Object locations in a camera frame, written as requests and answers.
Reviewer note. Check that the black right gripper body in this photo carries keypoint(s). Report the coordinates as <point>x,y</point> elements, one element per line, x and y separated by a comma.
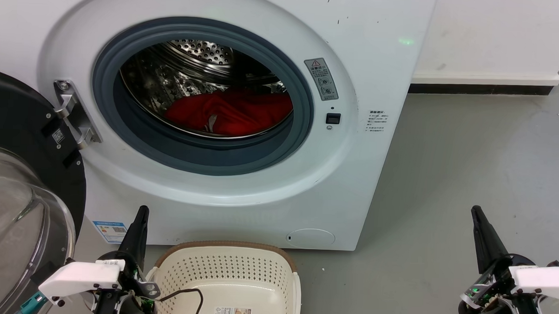
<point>497,299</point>

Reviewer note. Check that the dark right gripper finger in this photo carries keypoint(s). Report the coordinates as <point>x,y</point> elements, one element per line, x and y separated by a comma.
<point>488,243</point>

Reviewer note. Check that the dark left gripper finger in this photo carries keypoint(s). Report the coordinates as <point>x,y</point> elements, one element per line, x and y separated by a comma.
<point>136,238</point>

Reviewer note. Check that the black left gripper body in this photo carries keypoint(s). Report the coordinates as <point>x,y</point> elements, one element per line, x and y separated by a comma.
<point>130,305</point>

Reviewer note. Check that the red garment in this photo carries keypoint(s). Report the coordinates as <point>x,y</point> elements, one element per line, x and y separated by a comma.
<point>248,114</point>

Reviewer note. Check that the cream plastic laundry basket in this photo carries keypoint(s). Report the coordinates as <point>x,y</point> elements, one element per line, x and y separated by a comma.
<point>229,271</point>

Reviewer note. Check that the metal washing machine door hinge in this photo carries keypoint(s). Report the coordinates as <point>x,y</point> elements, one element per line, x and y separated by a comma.
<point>74,115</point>

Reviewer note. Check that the stainless steel washing machine drum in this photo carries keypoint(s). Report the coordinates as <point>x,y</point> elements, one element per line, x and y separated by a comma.
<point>170,79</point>

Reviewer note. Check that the washing machine door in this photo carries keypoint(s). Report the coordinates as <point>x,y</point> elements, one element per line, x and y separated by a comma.
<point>11,119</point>

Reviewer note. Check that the blue energy label sticker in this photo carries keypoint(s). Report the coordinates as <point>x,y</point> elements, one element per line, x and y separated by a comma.
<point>110,232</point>

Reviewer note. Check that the grey rubber door gasket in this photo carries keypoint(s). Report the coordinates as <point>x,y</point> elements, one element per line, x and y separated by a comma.
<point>200,160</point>

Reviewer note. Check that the QR code sticker on door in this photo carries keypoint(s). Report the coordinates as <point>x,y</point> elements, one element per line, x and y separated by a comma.
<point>58,136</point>

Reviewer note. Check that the round drain filter cover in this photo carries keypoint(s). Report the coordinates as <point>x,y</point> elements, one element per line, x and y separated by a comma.
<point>310,238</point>

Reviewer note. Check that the black door latch socket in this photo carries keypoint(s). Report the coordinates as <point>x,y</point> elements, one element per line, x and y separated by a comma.
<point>333,118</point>

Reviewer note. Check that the white front-load washing machine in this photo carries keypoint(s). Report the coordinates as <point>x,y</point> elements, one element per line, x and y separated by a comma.
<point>366,62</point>

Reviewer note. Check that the grey warning sticker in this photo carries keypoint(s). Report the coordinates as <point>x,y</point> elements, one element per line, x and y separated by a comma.
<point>321,79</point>

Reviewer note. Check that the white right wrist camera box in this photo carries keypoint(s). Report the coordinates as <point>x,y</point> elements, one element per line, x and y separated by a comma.
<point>542,280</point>

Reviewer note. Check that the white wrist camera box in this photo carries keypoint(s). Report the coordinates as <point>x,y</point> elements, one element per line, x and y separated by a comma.
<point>80,278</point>
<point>542,280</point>

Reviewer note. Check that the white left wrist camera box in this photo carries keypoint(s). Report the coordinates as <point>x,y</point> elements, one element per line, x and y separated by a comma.
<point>80,278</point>

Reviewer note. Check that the dark wall baseboard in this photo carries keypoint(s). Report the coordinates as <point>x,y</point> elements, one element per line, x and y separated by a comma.
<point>477,89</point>

